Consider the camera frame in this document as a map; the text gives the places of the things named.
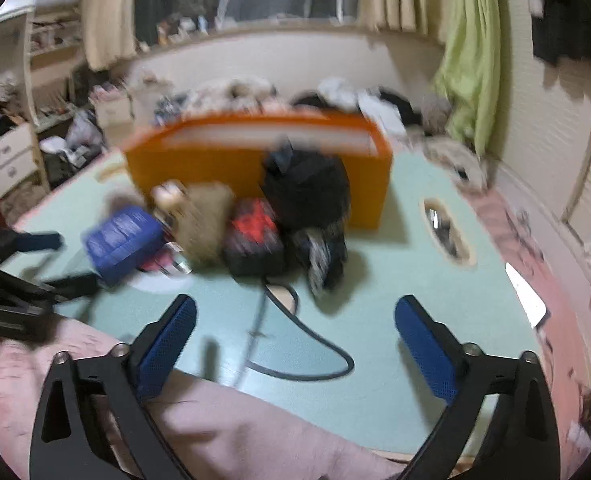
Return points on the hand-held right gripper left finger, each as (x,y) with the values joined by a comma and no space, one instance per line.
(170,340)

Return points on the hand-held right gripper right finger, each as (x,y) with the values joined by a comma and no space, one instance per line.
(425,350)

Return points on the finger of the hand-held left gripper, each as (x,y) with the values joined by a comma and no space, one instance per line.
(40,241)
(75,285)

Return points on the blue small box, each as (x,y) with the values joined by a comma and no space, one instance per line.
(120,240)

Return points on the beige fluffy plush item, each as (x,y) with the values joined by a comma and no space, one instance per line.
(203,225)

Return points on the red black packet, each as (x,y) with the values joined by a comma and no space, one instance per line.
(253,235)

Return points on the teal toy car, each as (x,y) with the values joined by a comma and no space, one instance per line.
(320,265)

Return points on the orange cardboard box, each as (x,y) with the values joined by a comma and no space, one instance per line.
(200,170)

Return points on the black lace cloth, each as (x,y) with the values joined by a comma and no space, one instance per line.
(305,190)

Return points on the white drawer cabinet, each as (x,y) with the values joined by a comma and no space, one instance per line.
(13,160)

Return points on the pink fleece blanket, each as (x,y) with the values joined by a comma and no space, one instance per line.
(225,435)

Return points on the white lit screen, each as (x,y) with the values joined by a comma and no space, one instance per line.
(528,300)

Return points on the white plastic bag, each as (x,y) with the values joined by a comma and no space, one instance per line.
(83,130)

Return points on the silvery metal clutter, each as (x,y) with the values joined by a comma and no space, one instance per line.
(445,230)

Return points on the white carton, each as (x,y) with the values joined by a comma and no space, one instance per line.
(115,110)

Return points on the white shelf unit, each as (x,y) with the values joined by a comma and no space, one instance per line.
(50,70)

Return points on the beige garment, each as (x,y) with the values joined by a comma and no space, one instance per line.
(450,155)

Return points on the pile of clothes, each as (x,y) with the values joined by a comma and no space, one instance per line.
(405,110)

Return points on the white garment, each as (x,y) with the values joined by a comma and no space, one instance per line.
(375,110)

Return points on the white fluffy blanket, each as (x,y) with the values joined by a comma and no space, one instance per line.
(240,92)

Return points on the green hanging cloth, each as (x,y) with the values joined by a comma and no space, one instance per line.
(470,60)

